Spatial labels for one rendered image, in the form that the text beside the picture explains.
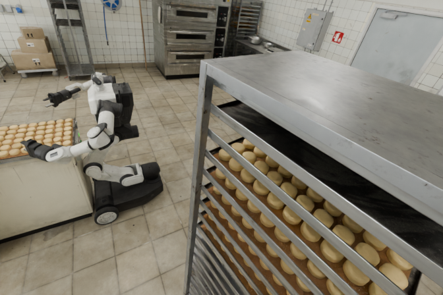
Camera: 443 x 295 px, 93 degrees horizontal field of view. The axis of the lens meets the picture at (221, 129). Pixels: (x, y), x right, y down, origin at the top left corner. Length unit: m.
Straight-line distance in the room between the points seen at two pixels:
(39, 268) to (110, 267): 0.52
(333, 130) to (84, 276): 2.13
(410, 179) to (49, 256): 2.39
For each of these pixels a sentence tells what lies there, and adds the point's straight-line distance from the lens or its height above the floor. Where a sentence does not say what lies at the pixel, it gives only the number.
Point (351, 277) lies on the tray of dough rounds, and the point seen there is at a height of 1.51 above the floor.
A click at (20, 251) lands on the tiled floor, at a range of 2.57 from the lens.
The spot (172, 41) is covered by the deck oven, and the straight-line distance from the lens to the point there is 4.98.
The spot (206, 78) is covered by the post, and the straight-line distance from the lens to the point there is 0.58.
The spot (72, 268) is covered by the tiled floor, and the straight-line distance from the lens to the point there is 2.32.
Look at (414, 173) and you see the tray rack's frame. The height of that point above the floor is 1.82.
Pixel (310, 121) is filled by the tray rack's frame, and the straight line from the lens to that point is 0.39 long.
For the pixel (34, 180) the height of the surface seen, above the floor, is 0.64.
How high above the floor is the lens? 1.99
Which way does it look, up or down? 34 degrees down
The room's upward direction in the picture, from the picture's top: 9 degrees clockwise
